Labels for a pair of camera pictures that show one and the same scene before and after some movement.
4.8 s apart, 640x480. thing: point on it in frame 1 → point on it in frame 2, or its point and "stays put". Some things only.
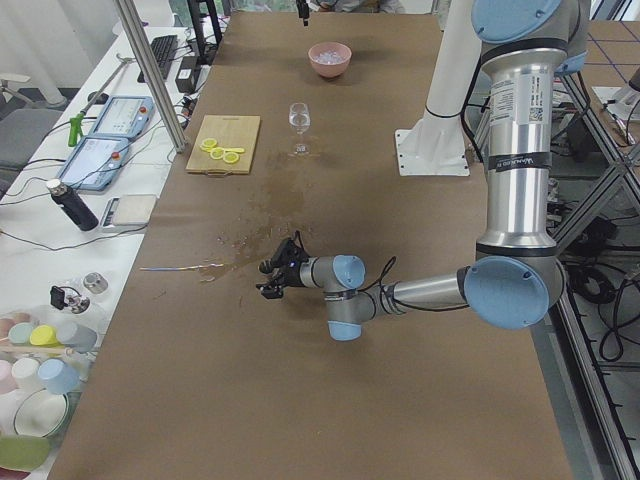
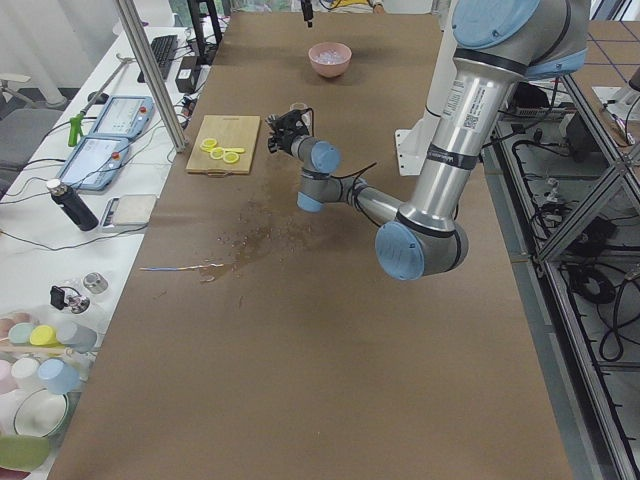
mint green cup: (19, 333) stays put
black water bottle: (74, 206) stays put
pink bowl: (330, 59) stays put
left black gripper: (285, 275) → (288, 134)
